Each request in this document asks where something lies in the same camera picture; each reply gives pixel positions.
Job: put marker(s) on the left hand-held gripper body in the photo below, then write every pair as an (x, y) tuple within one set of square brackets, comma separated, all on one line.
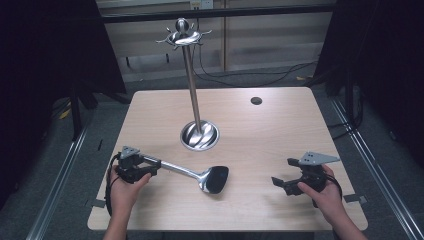
[(129, 165)]

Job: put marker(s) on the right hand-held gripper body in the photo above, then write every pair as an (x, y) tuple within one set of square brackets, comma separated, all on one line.
[(313, 171)]

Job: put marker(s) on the metal spatula with dark head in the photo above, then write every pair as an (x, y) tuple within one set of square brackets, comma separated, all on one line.
[(213, 180)]

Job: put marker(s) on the person's right hand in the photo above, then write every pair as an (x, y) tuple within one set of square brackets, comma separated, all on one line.
[(325, 196)]

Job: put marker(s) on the person's left hand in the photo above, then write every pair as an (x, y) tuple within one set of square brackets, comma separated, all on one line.
[(125, 195)]

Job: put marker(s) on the grey tape piece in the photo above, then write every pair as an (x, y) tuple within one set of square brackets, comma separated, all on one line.
[(355, 199), (95, 203)]

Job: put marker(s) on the dark round table grommet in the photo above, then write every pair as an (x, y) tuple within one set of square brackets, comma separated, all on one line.
[(256, 100)]

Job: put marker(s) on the metal utensil rack stand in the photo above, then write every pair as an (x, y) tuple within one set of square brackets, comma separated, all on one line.
[(193, 93)]

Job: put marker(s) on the yellow floor marker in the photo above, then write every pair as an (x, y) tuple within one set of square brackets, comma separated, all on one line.
[(65, 114)]

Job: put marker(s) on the black curtain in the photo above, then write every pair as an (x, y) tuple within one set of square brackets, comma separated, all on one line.
[(383, 60), (43, 66)]

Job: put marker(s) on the black horizontal bar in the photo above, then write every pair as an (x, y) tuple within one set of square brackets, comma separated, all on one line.
[(266, 11)]

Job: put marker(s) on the metal floor rail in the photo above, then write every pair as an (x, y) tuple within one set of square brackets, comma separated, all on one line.
[(56, 196), (376, 170)]

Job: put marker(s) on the white wall socket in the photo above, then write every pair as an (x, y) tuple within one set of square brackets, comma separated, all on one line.
[(201, 3)]

